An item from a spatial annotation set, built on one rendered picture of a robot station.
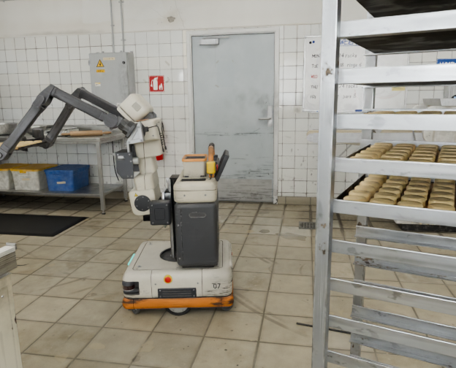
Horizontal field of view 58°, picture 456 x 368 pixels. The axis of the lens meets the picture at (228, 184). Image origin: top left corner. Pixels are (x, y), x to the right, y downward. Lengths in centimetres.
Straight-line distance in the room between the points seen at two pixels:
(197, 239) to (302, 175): 282
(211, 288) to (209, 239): 30
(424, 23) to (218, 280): 195
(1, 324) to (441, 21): 120
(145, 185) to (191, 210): 35
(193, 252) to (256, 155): 280
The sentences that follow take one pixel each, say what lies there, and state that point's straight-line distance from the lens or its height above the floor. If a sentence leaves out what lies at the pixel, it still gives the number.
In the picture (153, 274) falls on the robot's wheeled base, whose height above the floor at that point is 27.
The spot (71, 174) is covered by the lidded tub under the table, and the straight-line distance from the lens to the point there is 522.
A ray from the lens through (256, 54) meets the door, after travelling 509.
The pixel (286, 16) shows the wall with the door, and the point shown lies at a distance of 509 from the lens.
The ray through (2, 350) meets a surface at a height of 65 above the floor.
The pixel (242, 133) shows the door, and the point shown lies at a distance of 510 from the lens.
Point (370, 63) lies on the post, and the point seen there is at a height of 137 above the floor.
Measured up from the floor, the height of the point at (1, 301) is 78.
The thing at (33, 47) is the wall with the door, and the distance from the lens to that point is 612.
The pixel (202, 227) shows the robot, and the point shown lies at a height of 55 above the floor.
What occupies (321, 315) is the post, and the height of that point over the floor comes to 81.
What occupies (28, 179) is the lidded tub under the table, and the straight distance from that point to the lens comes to 553.
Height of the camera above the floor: 128
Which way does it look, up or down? 12 degrees down
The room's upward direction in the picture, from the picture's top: 1 degrees counter-clockwise
